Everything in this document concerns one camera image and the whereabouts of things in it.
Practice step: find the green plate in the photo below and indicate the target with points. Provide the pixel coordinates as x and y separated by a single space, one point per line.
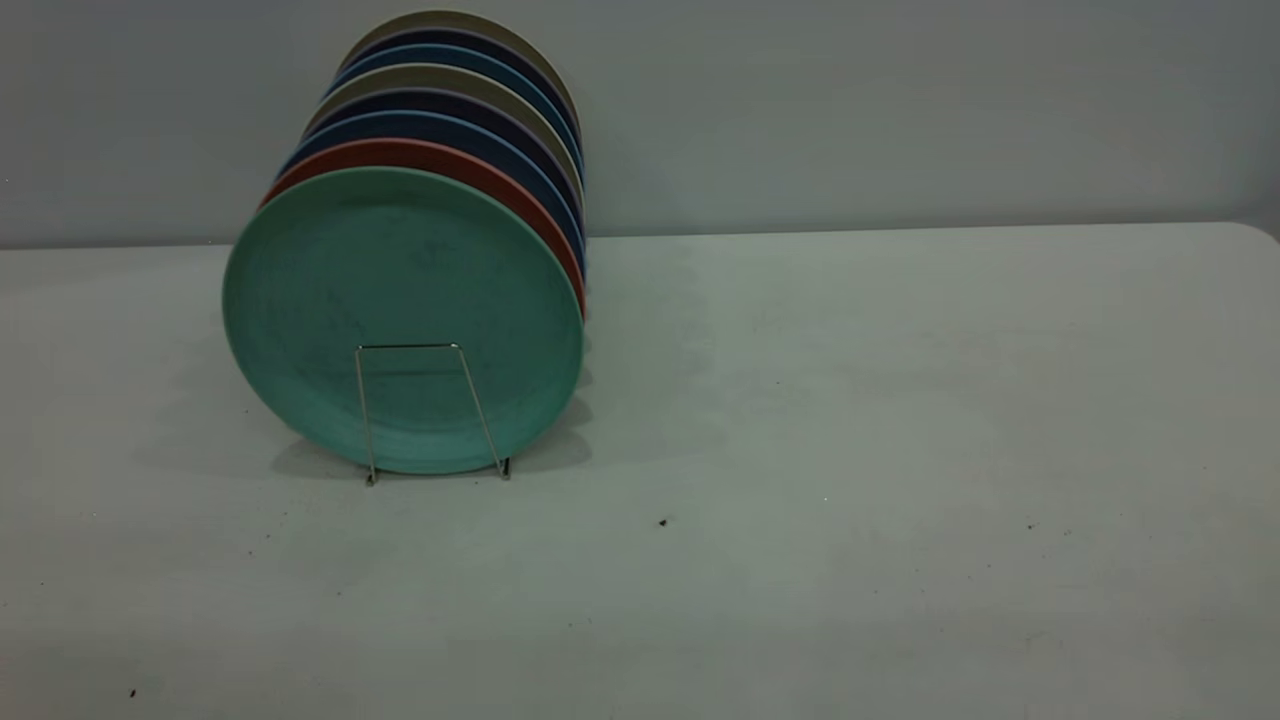
400 310

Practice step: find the pink plate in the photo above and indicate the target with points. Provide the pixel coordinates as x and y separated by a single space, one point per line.
430 152

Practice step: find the navy blue plate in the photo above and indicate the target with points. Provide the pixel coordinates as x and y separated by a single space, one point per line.
440 123

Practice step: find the dark purple plate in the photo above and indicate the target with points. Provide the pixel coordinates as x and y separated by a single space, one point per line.
450 36
440 100

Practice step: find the beige plate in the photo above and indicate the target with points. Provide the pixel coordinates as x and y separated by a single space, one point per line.
450 18
440 75

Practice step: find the teal blue plate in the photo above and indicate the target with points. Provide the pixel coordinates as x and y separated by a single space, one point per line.
450 54

